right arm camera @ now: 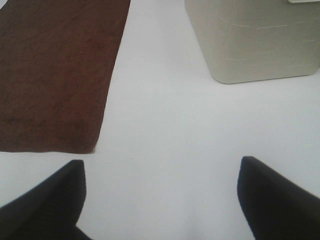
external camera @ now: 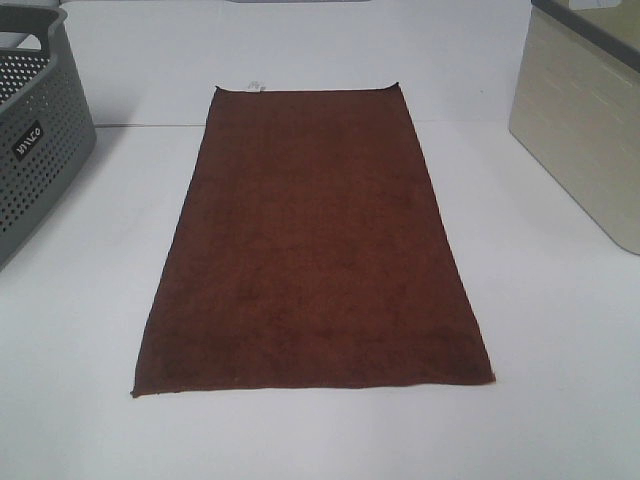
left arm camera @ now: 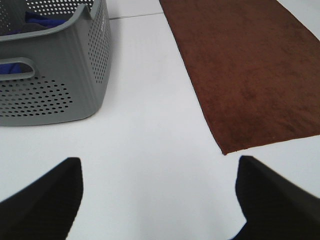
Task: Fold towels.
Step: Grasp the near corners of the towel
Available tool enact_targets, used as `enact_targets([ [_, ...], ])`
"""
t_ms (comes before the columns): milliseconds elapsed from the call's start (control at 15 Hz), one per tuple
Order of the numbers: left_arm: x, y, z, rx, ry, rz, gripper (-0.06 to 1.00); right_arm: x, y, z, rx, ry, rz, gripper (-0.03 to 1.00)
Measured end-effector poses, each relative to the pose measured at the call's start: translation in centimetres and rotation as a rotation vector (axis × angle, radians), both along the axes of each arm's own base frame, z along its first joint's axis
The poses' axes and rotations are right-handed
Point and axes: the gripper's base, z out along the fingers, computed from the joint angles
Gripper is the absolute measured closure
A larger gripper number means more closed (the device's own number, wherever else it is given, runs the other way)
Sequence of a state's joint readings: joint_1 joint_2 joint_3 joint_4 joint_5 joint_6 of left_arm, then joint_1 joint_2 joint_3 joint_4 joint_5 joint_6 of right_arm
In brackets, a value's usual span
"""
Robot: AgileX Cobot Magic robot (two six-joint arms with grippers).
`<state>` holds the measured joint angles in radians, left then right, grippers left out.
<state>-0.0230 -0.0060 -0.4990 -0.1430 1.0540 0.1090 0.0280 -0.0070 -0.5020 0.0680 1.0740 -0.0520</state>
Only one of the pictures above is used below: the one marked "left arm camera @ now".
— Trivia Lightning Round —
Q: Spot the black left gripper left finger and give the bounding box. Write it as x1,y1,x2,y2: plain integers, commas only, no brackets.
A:
0,157,83,240

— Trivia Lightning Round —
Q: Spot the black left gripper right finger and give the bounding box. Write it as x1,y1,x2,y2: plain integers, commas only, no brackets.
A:
234,155,320,240

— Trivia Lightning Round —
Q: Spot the brown towel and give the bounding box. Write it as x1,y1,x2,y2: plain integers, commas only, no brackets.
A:
160,0,320,154

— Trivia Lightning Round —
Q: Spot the grey perforated plastic basket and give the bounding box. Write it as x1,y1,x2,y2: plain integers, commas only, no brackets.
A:
0,0,112,126

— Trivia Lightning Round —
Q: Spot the dark grey cloth in basket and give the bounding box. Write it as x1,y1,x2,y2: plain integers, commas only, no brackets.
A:
20,23,48,33

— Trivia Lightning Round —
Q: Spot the blue cloth in basket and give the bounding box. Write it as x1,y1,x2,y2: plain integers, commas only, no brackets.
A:
0,11,66,75

